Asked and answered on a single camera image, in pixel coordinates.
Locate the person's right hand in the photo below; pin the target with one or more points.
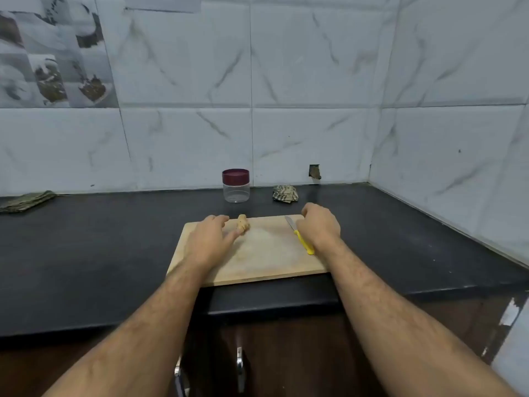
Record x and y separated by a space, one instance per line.
318 229

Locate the decorative picture tiles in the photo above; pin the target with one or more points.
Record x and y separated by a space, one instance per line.
49 53

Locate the crumpled patterned cloth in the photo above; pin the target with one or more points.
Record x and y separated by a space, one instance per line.
285 193

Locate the wooden cutting board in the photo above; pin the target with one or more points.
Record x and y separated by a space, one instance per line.
264 256

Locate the person's left forearm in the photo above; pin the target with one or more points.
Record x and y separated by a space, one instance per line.
140 335

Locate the brown wooden cabinet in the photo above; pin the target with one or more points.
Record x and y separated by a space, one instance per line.
289 351

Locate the black countertop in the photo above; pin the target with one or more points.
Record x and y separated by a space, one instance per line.
91 252

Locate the folded green cloth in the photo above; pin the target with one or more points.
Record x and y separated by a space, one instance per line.
25 201

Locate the beige ginger root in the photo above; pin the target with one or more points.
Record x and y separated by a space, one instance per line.
243 224

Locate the clear jar maroon lid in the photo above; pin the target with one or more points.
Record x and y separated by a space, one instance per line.
236 193

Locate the person's right forearm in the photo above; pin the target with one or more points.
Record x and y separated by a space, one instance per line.
397 326

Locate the person's left hand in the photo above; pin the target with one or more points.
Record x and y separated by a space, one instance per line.
207 242

